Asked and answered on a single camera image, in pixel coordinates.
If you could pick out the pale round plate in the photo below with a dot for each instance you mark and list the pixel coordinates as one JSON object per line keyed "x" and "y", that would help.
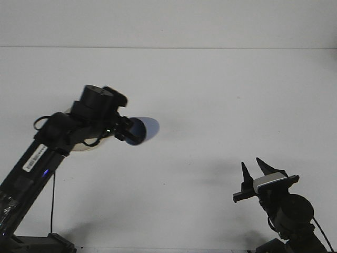
{"x": 83, "y": 149}

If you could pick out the pale blue cup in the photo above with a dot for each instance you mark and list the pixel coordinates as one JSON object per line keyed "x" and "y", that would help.
{"x": 151, "y": 129}

